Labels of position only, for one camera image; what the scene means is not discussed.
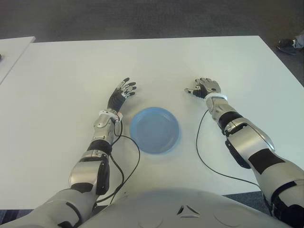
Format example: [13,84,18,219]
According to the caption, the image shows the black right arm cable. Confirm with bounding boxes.
[196,109,262,188]

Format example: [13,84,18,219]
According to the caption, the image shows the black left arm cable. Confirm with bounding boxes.
[103,153,125,202]
[95,120,141,207]

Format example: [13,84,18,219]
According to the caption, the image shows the black shoe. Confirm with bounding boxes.
[276,39,297,56]

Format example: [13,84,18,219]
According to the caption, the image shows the white side table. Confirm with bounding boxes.
[0,36,36,84]

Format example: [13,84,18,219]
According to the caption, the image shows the blue round plate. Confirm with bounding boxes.
[129,106,182,155]

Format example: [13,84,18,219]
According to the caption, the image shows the grey trouser leg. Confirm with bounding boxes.
[294,33,304,48]

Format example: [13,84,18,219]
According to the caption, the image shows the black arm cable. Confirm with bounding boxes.
[103,153,125,202]
[95,120,141,207]
[196,109,262,188]

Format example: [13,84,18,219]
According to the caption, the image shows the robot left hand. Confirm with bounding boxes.
[107,76,138,113]

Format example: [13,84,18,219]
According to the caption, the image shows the grey robot torso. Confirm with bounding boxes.
[78,187,285,228]

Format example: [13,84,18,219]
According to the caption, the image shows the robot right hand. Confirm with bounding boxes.
[184,77,222,99]

